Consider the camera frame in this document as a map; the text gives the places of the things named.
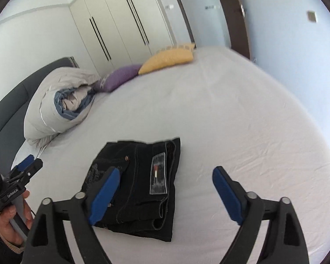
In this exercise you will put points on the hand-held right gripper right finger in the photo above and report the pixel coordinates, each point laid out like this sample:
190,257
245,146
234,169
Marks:
227,195

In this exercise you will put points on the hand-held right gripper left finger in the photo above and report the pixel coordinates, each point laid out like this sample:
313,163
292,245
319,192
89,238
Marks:
104,195

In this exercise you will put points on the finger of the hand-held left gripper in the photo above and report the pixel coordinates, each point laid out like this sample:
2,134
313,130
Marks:
30,170
24,163

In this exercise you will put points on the black pants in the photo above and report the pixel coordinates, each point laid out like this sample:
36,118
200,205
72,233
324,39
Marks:
143,176

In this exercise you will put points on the person's left forearm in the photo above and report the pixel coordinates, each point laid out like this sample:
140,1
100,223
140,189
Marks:
0,251

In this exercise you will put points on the person's left hand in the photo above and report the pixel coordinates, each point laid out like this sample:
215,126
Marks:
7,228

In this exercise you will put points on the rolled grey duvet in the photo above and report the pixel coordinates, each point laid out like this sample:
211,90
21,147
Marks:
44,110

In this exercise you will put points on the dark grey headboard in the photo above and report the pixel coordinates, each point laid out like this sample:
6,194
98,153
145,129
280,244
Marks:
11,101

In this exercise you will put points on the bed with white sheet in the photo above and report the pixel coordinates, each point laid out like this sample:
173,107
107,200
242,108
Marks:
236,115

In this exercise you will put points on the purple pillow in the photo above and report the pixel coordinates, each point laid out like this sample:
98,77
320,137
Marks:
118,77

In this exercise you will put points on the yellow pillow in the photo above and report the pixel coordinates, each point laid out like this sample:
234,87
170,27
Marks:
167,59

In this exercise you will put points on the cream wardrobe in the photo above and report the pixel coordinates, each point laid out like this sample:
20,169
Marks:
112,19

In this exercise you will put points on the metal door fitting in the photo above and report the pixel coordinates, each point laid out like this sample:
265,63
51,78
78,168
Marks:
243,10

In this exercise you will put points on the dark brown door frame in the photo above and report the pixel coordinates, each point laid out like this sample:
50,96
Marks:
236,19

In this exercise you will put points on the square wall switch plate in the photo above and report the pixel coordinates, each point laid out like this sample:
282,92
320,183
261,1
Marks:
312,16

